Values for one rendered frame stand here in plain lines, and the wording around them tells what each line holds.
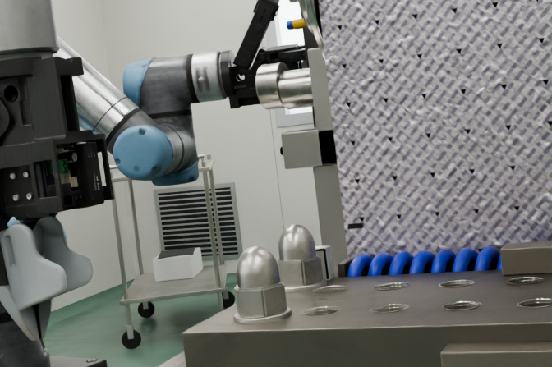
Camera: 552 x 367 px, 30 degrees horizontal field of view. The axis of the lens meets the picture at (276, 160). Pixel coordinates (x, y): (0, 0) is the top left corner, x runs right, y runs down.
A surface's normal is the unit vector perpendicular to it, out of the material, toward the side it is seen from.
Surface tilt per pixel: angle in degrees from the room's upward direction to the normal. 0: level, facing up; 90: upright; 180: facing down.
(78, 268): 86
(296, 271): 90
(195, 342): 90
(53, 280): 93
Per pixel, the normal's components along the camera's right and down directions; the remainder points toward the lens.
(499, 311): -0.12, -0.99
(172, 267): -0.11, 0.07
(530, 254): -0.37, 0.09
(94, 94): 0.14, -0.25
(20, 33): 0.40, -0.01
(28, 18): 0.66, -0.05
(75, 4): 0.92, -0.09
